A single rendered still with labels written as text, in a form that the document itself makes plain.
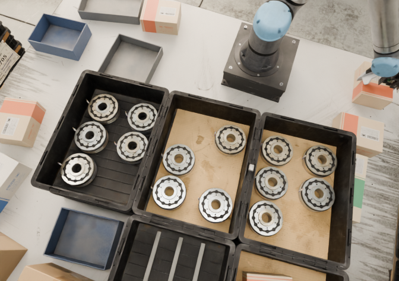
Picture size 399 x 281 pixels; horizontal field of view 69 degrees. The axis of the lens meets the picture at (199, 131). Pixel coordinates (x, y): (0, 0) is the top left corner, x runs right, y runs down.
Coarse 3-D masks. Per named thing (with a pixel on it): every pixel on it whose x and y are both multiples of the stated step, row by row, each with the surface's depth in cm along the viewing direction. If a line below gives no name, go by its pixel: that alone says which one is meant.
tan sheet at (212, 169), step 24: (192, 120) 100; (216, 120) 101; (168, 144) 97; (192, 144) 97; (216, 168) 94; (240, 168) 95; (168, 192) 91; (192, 192) 91; (168, 216) 88; (192, 216) 89
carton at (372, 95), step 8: (368, 64) 117; (360, 72) 119; (360, 80) 116; (376, 80) 115; (360, 88) 114; (368, 88) 113; (376, 88) 113; (384, 88) 114; (352, 96) 120; (360, 96) 114; (368, 96) 113; (376, 96) 112; (384, 96) 112; (392, 96) 112; (360, 104) 118; (368, 104) 117; (376, 104) 116; (384, 104) 114
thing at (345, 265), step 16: (320, 128) 90; (336, 128) 90; (256, 144) 87; (352, 144) 88; (256, 160) 85; (352, 160) 88; (352, 176) 84; (352, 192) 83; (352, 208) 81; (240, 224) 79; (240, 240) 77; (304, 256) 76
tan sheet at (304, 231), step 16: (304, 144) 98; (320, 144) 98; (320, 160) 96; (288, 176) 94; (304, 176) 94; (288, 192) 92; (288, 208) 90; (304, 208) 90; (288, 224) 89; (304, 224) 89; (320, 224) 89; (256, 240) 87; (272, 240) 87; (288, 240) 87; (304, 240) 87; (320, 240) 87; (320, 256) 85
